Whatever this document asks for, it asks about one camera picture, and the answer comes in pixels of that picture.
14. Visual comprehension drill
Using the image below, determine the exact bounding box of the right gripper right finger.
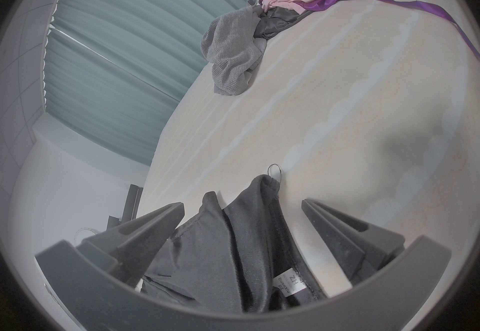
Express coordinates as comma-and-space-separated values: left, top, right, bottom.
301, 199, 406, 281

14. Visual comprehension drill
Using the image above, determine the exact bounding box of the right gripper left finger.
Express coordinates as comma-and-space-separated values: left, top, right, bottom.
77, 202, 185, 285

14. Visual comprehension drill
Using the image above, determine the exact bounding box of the black T-shirt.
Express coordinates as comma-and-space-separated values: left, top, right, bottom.
140, 164, 331, 313

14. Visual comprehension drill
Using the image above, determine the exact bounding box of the bed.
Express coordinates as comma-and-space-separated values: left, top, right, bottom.
137, 0, 480, 300

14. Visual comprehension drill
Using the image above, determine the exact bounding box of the blue-green curtain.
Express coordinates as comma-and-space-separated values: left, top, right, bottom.
50, 0, 263, 71
40, 27, 181, 167

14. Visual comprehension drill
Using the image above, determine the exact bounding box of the grey garment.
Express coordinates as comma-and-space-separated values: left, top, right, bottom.
201, 0, 268, 96

